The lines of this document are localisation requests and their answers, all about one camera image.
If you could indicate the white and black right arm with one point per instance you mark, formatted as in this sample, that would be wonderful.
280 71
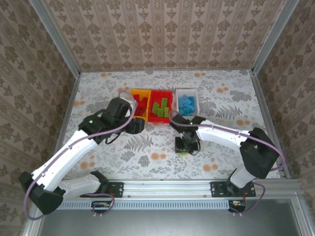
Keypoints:
221 136

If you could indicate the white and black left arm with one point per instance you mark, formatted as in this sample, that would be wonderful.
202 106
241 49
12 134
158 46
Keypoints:
64 157

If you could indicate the red plastic bin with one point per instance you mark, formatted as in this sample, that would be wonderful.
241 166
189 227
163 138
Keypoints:
160 120

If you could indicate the orange plastic bin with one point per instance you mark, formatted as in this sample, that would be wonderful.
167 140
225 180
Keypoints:
141 120

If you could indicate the white plastic bin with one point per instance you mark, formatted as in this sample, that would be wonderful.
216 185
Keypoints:
187 90

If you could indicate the floral patterned table cover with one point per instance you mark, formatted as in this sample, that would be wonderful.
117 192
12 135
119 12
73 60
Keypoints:
221 98

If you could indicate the grey metal panel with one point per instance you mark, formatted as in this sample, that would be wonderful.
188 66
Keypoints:
160 223

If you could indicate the aluminium side rail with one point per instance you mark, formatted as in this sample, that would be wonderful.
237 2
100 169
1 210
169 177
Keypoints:
269 123
68 110

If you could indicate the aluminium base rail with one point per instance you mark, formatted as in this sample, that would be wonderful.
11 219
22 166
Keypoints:
167 189

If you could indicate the thin aluminium wall rail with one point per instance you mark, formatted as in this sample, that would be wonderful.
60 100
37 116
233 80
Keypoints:
172 70

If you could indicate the aluminium frame post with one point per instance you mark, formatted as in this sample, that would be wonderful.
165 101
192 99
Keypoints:
59 41
273 37

